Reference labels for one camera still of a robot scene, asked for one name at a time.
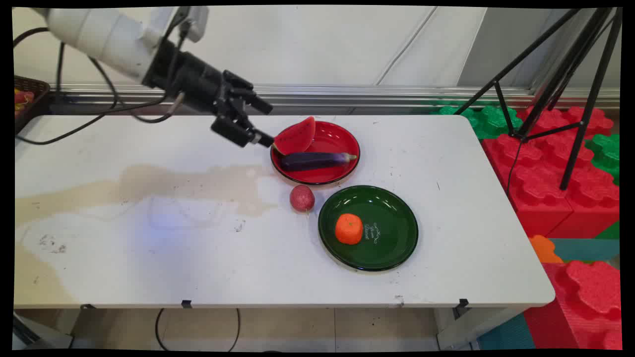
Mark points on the teal foam mat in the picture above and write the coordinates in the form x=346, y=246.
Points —
x=585, y=249

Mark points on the aluminium wall rail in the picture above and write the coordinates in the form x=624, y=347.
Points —
x=397, y=94

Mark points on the green plate with white print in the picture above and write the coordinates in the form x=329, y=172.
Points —
x=392, y=238

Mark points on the black camera tripod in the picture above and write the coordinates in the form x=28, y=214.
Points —
x=570, y=69

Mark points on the green foam block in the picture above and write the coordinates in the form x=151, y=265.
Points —
x=488, y=121
x=606, y=153

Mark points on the orange tangerine toy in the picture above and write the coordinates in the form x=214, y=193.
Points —
x=349, y=229

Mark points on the red and yellow toy food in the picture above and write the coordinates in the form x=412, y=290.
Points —
x=22, y=99

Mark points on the purple eggplant toy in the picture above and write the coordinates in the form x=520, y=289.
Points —
x=312, y=161

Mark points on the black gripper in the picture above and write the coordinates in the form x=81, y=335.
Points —
x=191, y=79

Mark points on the dark woven basket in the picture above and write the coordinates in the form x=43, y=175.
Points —
x=34, y=91

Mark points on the orange foam block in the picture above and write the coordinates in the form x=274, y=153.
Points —
x=543, y=250

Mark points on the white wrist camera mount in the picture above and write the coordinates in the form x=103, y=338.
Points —
x=198, y=22

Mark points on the white table leg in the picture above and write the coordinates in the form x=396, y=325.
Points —
x=471, y=329

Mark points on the red plate with black rim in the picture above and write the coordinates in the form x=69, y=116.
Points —
x=332, y=173

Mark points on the grey metal base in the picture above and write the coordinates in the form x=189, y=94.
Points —
x=39, y=334

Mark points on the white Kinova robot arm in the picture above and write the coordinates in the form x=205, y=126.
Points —
x=99, y=34

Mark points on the red watermelon slice toy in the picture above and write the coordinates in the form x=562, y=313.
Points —
x=296, y=138

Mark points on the reddish round radish toy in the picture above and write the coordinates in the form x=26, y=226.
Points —
x=302, y=198

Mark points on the large red foam block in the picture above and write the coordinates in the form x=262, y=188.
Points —
x=580, y=302
x=531, y=183

